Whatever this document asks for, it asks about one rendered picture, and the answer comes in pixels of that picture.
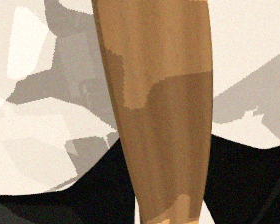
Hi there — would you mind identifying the brown wooden board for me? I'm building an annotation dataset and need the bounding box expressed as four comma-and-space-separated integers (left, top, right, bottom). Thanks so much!
91, 0, 213, 224

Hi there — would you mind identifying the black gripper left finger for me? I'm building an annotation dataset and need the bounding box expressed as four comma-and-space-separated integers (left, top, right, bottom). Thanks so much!
0, 137, 136, 224

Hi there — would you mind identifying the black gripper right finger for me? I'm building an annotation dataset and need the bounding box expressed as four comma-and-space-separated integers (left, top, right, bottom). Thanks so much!
204, 135, 280, 224

